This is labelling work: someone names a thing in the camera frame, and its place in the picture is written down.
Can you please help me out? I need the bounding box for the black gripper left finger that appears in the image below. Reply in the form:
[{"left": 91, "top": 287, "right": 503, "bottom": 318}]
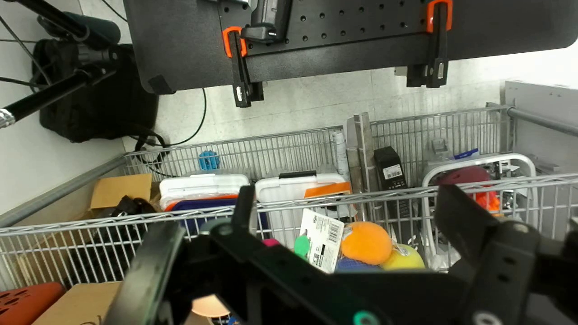
[{"left": 105, "top": 185, "right": 268, "bottom": 325}]

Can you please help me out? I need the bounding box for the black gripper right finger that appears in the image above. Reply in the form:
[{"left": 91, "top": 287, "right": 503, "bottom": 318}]
[{"left": 434, "top": 183, "right": 541, "bottom": 325}]

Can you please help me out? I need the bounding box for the small brown cardboard box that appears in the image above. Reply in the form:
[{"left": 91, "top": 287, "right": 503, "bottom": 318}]
[{"left": 87, "top": 174, "right": 156, "bottom": 215}]

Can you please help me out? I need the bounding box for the red toy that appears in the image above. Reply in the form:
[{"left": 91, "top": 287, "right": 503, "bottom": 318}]
[{"left": 434, "top": 167, "right": 503, "bottom": 213}]

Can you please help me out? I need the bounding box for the white plastic case orange insert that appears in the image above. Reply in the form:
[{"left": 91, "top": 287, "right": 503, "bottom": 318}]
[{"left": 254, "top": 170, "right": 353, "bottom": 242}]

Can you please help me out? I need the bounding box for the small blue round toy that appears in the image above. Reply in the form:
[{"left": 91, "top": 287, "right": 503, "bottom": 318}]
[{"left": 198, "top": 148, "right": 223, "bottom": 176}]

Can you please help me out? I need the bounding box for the black device white label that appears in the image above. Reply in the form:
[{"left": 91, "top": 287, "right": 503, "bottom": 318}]
[{"left": 371, "top": 145, "right": 407, "bottom": 192}]

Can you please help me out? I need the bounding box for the orange ball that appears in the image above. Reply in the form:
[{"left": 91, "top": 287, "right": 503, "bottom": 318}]
[{"left": 340, "top": 221, "right": 396, "bottom": 268}]

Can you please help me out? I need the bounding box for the blue ball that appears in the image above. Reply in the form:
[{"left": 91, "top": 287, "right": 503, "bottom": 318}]
[{"left": 333, "top": 257, "right": 382, "bottom": 277}]

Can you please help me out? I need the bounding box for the orange black clamp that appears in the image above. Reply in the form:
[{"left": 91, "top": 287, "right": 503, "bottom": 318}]
[
  {"left": 405, "top": 0, "right": 456, "bottom": 91},
  {"left": 221, "top": 24, "right": 266, "bottom": 111}
]

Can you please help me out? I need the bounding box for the black backpack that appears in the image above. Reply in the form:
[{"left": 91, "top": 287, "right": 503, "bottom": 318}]
[{"left": 33, "top": 38, "right": 161, "bottom": 145}]

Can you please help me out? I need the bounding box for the black perforated table board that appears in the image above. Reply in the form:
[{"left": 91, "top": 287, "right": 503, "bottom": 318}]
[{"left": 124, "top": 0, "right": 578, "bottom": 96}]

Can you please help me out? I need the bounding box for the orange perforated crate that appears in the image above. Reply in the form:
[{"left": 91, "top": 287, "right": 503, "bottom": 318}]
[{"left": 0, "top": 280, "right": 68, "bottom": 325}]

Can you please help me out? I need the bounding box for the white wire basket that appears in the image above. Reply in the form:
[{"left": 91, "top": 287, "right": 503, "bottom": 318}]
[{"left": 422, "top": 152, "right": 539, "bottom": 268}]

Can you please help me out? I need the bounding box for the metal wire shelf rack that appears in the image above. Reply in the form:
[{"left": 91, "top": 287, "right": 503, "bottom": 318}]
[{"left": 0, "top": 102, "right": 578, "bottom": 291}]

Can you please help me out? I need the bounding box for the black strap bundle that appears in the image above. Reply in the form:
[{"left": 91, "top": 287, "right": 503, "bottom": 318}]
[{"left": 98, "top": 195, "right": 161, "bottom": 219}]

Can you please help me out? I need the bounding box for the black camera stand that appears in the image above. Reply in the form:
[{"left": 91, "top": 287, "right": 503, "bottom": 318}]
[{"left": 0, "top": 0, "right": 124, "bottom": 130}]

